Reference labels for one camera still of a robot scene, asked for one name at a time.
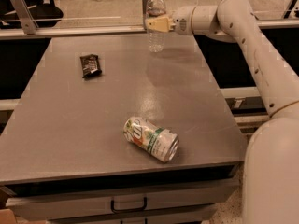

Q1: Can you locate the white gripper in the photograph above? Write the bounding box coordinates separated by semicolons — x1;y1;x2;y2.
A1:
146;6;195;35

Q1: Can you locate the clear plastic water bottle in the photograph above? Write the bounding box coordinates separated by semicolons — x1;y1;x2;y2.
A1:
145;0;166;53

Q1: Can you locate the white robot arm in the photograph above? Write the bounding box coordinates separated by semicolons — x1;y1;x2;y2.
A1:
145;0;299;224

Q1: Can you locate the black snack packet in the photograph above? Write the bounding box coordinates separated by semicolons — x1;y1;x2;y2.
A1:
80;54;102;78

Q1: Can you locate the glass barrier panel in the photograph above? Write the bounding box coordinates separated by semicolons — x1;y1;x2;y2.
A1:
36;0;293;28

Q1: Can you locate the black office chair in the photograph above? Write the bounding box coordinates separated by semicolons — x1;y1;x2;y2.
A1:
0;0;64;29

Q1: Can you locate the white green soda can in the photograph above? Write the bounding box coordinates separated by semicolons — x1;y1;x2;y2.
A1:
123;117;179;162

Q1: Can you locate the grey cabinet drawer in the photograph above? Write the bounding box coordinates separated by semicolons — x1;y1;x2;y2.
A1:
7;178;237;224

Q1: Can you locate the middle metal bracket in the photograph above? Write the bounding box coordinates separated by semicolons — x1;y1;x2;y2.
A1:
141;0;154;31

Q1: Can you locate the left metal bracket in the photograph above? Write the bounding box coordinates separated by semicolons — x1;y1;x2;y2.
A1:
10;0;37;35

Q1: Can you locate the black drawer handle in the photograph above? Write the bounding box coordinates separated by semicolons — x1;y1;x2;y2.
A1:
110;197;148;214

